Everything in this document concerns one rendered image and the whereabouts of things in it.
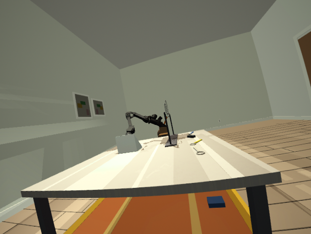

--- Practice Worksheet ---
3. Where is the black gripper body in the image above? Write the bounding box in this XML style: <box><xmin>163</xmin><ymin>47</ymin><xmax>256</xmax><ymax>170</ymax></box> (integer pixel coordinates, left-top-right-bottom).
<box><xmin>154</xmin><ymin>119</ymin><xmax>161</xmax><ymax>127</ymax></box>

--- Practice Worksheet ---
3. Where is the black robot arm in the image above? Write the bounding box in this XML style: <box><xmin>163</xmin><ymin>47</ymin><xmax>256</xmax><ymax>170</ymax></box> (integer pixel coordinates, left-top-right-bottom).
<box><xmin>125</xmin><ymin>112</ymin><xmax>162</xmax><ymax>135</ymax></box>

